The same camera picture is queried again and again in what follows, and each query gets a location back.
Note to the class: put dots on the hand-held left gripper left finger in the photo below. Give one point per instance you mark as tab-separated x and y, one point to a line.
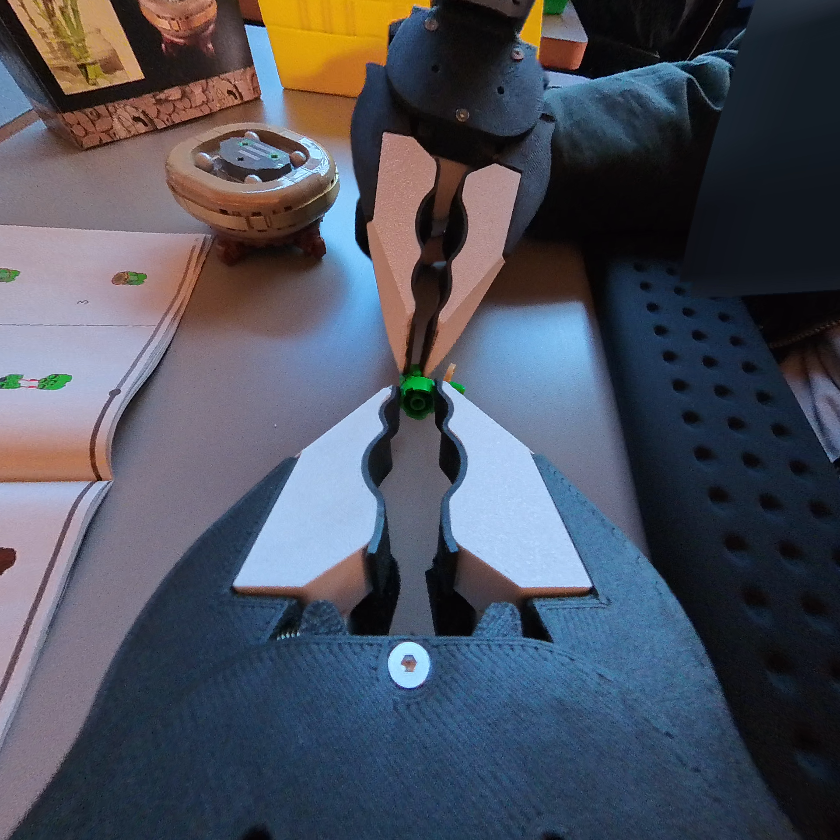
315	525

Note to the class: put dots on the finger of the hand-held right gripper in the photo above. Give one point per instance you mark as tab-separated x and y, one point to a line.
489	223
397	216

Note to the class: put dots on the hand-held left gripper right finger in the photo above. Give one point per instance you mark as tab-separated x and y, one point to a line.
512	525

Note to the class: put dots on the yellow plastic bin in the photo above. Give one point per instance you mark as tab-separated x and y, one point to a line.
315	52

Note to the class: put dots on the green round toy brick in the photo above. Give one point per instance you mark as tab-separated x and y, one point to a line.
417	397

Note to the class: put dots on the person's right forearm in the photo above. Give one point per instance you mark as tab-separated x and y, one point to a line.
623	144

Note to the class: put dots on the grey desk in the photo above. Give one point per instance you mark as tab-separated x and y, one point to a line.
275	361

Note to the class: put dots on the tan toy brick pot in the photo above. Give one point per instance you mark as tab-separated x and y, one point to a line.
249	197

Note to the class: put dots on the black perforated mat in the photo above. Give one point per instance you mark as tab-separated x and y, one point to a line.
722	492

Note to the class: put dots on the black bamboo set box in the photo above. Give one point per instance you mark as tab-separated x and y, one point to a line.
131	65

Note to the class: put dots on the instruction booklet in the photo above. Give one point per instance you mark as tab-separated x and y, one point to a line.
65	341

